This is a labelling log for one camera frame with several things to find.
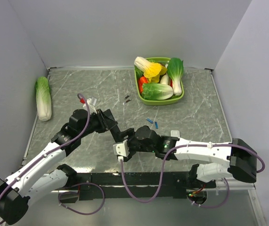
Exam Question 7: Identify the white radish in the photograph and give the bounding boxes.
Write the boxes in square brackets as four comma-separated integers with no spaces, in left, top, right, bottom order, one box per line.
[160,74,170,85]

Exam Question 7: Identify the white remote control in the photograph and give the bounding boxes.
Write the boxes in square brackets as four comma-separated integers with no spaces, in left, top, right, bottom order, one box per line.
[170,130,180,137]

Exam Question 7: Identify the black remote control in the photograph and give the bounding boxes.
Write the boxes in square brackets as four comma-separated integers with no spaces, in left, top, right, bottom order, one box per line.
[110,124,127,143]

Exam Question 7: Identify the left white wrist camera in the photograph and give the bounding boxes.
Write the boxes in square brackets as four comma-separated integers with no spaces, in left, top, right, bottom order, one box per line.
[80,97,97,113]

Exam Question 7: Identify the aluminium frame rail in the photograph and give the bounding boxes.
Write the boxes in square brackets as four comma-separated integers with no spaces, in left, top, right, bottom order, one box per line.
[9,171,255,194]

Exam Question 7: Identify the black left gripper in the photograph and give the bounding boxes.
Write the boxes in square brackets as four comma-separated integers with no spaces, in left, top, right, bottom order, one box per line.
[79,108,118,138]

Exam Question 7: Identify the yellow leaf cabbage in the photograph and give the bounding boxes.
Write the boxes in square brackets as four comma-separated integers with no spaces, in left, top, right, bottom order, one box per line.
[134,56,167,83]

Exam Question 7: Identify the green lettuce head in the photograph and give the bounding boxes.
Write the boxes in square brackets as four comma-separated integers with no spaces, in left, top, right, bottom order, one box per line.
[141,83,173,100]

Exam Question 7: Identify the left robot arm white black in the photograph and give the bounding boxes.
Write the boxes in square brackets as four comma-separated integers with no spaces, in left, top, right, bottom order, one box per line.
[0,109,117,225]

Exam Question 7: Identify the black base bar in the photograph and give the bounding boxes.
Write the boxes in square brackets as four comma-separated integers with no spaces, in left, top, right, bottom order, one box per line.
[64,172,216,201]

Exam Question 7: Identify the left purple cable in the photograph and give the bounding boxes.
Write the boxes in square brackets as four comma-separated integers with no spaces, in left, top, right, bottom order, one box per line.
[0,93,106,226]

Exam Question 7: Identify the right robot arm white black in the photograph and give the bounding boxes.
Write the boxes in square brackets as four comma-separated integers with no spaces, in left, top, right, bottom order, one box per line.
[115,126,257,188]

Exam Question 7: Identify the red pepper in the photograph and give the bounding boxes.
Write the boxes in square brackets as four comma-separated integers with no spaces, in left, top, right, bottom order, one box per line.
[138,76,148,94]

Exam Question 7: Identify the green bok choy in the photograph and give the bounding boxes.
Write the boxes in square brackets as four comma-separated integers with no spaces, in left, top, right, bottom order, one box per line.
[167,57,184,96]

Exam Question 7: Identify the napa cabbage on table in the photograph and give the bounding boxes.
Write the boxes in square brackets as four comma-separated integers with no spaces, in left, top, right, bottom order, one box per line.
[35,77,52,121]

